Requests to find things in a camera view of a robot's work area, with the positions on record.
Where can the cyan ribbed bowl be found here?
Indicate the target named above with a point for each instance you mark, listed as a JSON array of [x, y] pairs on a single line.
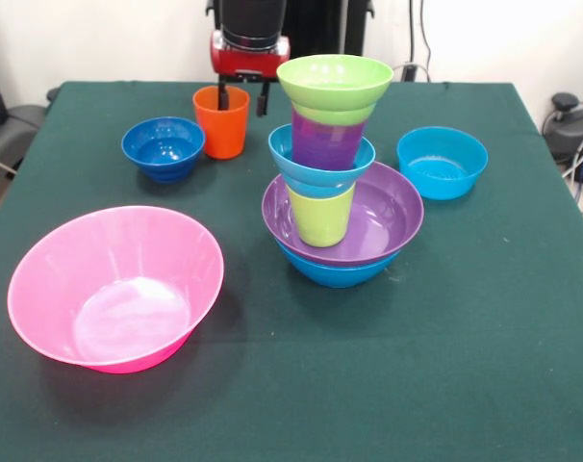
[[284, 159]]

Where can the large purple bowl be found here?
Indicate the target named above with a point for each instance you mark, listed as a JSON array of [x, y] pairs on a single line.
[[387, 216]]

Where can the large blue bowl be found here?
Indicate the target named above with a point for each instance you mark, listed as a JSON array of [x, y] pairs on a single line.
[[339, 276]]

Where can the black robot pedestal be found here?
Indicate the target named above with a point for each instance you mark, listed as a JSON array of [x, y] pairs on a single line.
[[320, 29]]

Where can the lime green cup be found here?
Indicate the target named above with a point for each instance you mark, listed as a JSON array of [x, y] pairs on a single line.
[[320, 219]]

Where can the dark green tablecloth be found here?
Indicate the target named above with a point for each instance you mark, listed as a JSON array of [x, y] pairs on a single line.
[[416, 361]]

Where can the green ribbed bowl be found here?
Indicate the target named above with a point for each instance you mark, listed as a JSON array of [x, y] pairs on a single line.
[[335, 72]]

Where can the orange cup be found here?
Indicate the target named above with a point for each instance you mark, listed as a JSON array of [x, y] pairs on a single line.
[[221, 135]]

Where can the dark blue ribbed bowl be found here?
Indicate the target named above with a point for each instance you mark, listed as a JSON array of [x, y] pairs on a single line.
[[162, 150]]

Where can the purple cup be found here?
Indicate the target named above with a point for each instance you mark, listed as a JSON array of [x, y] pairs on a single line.
[[325, 144]]

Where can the large pink bowl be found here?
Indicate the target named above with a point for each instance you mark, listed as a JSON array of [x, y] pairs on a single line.
[[118, 289]]

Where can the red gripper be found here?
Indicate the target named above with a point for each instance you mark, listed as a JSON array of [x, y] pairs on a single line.
[[245, 61]]

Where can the translucent blue straight-sided bowl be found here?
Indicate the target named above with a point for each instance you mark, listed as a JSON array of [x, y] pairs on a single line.
[[440, 168]]

